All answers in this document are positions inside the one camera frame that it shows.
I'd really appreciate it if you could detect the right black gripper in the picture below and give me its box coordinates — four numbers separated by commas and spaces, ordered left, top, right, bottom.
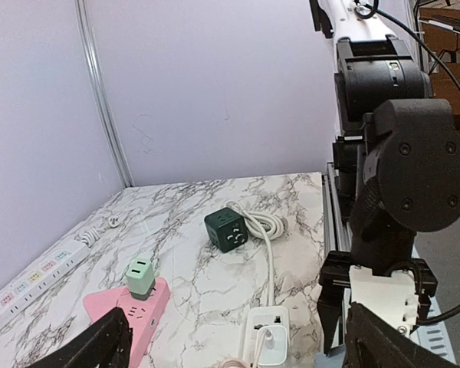
316, 251, 439, 356

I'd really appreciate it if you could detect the left gripper black triangular left finger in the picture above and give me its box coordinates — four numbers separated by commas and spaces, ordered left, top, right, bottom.
31, 307, 133, 368

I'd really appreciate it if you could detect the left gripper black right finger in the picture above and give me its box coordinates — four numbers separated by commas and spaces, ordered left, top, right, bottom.
344, 302, 456, 368

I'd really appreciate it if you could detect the pink triangular power socket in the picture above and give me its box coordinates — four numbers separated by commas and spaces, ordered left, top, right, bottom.
83, 278, 170, 368

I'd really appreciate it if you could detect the green plug adapter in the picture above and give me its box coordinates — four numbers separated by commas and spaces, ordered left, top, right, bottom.
125, 258, 156, 301

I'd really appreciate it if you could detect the white power strip with USB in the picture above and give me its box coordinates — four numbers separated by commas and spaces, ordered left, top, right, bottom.
239, 306, 290, 367

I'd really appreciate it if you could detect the white charger plug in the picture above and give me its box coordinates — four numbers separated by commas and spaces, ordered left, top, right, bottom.
254, 324, 288, 367

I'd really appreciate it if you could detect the dark green charger plug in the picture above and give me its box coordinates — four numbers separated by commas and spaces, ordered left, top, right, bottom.
204, 207, 248, 253

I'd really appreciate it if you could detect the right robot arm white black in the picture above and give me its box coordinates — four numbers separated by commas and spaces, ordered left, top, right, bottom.
310, 1, 460, 353

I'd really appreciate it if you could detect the long white colourful power strip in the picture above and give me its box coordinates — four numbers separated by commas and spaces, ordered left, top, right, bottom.
0, 214, 120, 335

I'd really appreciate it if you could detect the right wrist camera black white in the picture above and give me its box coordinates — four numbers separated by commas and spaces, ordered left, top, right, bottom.
349, 266, 419, 337

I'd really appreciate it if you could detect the right aluminium frame post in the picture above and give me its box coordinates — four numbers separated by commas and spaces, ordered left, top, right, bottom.
74, 0, 134, 188

